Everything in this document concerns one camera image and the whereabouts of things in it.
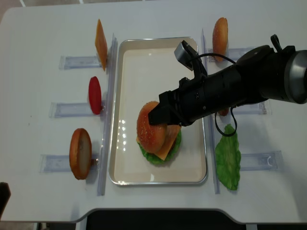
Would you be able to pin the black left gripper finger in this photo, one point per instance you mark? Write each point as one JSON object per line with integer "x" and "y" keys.
{"x": 162, "y": 114}

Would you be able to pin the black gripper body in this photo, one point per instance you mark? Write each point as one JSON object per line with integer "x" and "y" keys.
{"x": 189, "y": 101}

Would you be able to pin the sesame bun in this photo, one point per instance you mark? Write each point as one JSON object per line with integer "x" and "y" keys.
{"x": 220, "y": 36}
{"x": 151, "y": 137}

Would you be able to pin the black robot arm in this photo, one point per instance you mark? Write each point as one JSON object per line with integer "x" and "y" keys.
{"x": 259, "y": 75}

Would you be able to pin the orange cheese slice on burger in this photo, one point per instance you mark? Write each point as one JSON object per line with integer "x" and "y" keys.
{"x": 172, "y": 132}

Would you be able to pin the standing brown meat patty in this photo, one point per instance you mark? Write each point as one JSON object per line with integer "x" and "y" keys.
{"x": 223, "y": 112}

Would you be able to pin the green lettuce leaf on burger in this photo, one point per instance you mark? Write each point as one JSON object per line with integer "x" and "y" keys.
{"x": 153, "y": 159}

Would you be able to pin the standing green lettuce leaf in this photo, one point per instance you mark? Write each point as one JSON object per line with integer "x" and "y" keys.
{"x": 228, "y": 158}

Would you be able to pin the standing red tomato slice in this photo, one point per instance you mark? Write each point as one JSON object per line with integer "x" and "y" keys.
{"x": 94, "y": 95}

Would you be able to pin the clear holder for lettuce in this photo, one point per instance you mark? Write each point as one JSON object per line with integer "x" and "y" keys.
{"x": 268, "y": 161}

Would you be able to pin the standing orange cheese slice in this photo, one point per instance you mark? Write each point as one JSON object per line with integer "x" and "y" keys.
{"x": 101, "y": 44}

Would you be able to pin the clear holder for tomato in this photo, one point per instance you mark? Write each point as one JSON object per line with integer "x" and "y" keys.
{"x": 59, "y": 110}

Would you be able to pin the clear holder for cheese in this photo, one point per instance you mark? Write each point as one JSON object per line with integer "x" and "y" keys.
{"x": 68, "y": 62}

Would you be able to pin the white rectangular metal tray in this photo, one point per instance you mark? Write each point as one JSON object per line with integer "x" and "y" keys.
{"x": 147, "y": 68}

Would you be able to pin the clear holder for patty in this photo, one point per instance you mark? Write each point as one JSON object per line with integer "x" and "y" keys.
{"x": 262, "y": 108}

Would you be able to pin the standing bottom bun slice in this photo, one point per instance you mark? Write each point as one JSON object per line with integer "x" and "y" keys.
{"x": 80, "y": 155}

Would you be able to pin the clear holder for bottom bun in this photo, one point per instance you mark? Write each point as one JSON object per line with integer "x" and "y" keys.
{"x": 54, "y": 164}

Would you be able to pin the dark object at left edge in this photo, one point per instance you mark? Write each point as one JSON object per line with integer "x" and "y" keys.
{"x": 5, "y": 194}

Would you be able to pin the long clear right rail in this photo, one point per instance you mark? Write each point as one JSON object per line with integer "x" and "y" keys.
{"x": 210, "y": 124}

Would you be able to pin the long clear rail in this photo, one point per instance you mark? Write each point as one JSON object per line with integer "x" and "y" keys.
{"x": 109, "y": 109}
{"x": 210, "y": 124}

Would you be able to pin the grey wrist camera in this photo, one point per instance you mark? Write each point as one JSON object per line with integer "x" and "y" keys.
{"x": 184, "y": 54}

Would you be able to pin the long clear left rail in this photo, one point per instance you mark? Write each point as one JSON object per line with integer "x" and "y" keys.
{"x": 109, "y": 109}

